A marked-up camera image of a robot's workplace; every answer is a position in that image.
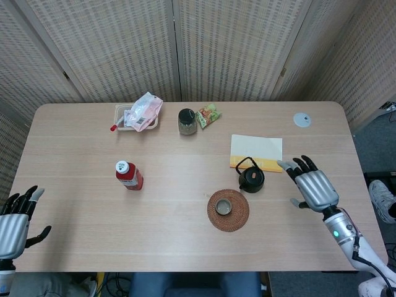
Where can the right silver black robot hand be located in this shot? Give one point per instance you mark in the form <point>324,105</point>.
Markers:
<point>315,187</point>

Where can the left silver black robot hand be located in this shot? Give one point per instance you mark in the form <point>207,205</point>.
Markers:
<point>10,230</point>

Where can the black teapot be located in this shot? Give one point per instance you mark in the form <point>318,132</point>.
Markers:
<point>252,181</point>

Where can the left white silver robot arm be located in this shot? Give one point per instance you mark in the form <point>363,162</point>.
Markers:
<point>5,278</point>

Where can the grey fabric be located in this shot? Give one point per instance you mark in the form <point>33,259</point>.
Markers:
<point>46,286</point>

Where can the white sneaker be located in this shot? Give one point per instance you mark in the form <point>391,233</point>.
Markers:
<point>382,198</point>

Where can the small white disc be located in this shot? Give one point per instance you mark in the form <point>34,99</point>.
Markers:
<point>301,119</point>

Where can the white yellow booklet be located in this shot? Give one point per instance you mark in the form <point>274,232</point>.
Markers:
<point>256,147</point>

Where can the round brown woven coaster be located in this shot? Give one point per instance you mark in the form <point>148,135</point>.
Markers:
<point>238,216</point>

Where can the small dark teacup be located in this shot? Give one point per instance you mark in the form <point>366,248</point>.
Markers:
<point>223,207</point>

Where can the green orange snack packet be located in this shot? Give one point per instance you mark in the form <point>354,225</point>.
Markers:
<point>208,116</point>

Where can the red juice bottle white cap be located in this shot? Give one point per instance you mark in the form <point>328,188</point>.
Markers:
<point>130,178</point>

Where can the glass jar black lid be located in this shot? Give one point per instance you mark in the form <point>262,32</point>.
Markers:
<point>187,122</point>

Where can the red capped marker pen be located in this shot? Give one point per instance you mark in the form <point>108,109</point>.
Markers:
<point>113,127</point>

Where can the blue padded seat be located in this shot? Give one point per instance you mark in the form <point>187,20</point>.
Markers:
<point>191,283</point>

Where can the beige plastic food container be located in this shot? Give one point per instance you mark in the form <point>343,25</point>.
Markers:
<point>154,123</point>

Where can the pink white plastic bag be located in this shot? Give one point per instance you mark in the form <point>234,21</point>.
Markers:
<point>143,113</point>

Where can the woven folding screen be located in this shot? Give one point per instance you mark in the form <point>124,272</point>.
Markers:
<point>123,46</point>

